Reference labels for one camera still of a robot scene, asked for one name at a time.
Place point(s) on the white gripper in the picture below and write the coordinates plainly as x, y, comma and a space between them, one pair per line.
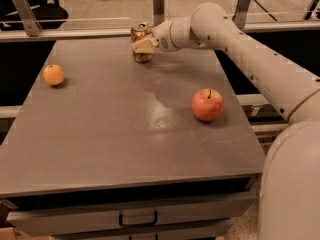
163, 35

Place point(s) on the orange soda can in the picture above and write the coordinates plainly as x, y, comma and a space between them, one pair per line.
142, 42

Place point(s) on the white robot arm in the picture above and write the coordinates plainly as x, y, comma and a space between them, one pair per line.
289, 203

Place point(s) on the red apple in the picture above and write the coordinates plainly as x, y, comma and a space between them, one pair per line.
207, 104

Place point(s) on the orange fruit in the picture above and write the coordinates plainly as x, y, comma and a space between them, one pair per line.
53, 74

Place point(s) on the black office chair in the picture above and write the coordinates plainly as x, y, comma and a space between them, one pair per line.
48, 13

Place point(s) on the lower grey cabinet drawer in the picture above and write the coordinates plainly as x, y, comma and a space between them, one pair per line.
208, 229

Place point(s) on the grey cabinet drawer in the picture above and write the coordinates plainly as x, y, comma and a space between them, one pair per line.
208, 229
93, 218

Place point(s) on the middle metal railing bracket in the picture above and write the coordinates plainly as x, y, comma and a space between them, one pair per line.
158, 11

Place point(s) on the metal railing bracket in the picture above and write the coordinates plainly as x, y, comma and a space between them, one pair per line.
158, 11
240, 14
30, 24

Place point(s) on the right metal railing bracket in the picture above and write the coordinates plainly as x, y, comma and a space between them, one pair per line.
240, 14

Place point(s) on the left metal railing bracket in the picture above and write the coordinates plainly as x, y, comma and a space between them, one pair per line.
30, 24

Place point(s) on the black drawer handle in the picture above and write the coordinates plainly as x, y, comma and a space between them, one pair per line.
142, 220

